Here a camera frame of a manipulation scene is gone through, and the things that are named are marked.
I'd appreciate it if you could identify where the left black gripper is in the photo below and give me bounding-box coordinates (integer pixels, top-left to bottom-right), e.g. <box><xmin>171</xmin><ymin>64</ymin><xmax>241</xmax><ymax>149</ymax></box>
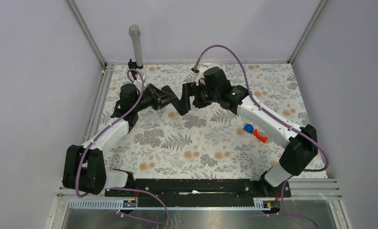
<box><xmin>133</xmin><ymin>84</ymin><xmax>177</xmax><ymax>112</ymax></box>

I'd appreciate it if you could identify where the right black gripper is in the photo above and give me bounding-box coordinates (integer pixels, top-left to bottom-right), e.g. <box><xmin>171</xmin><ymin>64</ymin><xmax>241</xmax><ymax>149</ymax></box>
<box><xmin>177</xmin><ymin>81</ymin><xmax>220</xmax><ymax>111</ymax></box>

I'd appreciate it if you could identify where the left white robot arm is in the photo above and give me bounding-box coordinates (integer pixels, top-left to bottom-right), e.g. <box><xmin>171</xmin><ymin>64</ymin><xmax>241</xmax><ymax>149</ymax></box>
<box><xmin>62</xmin><ymin>83</ymin><xmax>178</xmax><ymax>198</ymax></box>

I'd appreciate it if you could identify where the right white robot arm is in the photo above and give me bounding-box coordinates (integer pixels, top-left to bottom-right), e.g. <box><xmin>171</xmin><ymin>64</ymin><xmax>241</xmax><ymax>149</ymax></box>
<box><xmin>177</xmin><ymin>67</ymin><xmax>318</xmax><ymax>197</ymax></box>

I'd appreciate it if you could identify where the black tripod microphone stand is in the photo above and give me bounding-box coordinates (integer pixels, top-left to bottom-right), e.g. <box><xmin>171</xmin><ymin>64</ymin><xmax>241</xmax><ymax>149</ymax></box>
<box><xmin>128</xmin><ymin>58</ymin><xmax>139</xmax><ymax>77</ymax></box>

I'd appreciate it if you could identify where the floral patterned mat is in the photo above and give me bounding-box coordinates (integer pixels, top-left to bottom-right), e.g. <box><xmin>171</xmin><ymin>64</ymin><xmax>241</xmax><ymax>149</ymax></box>
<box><xmin>104</xmin><ymin>64</ymin><xmax>309</xmax><ymax>179</ymax></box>

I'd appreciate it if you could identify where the blue and orange toy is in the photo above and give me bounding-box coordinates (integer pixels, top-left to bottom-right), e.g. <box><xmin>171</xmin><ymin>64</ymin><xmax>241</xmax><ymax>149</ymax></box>
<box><xmin>243</xmin><ymin>124</ymin><xmax>268</xmax><ymax>143</ymax></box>

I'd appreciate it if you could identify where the silver microphone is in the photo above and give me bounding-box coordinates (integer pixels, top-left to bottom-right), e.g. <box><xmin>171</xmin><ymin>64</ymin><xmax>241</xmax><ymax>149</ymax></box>
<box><xmin>129</xmin><ymin>24</ymin><xmax>143</xmax><ymax>69</ymax></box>

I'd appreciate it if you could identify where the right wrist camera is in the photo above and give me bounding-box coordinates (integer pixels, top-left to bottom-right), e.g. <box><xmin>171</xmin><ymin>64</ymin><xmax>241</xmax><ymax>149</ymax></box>
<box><xmin>191</xmin><ymin>67</ymin><xmax>208</xmax><ymax>84</ymax></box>

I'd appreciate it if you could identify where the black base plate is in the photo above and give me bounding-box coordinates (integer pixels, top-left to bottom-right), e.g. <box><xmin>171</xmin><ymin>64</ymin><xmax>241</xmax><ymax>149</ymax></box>
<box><xmin>105</xmin><ymin>179</ymin><xmax>281</xmax><ymax>207</ymax></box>

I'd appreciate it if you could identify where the white slotted cable duct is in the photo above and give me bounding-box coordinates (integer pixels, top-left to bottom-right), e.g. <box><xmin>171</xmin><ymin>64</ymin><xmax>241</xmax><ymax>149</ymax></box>
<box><xmin>68</xmin><ymin>198</ymin><xmax>271</xmax><ymax>211</ymax></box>

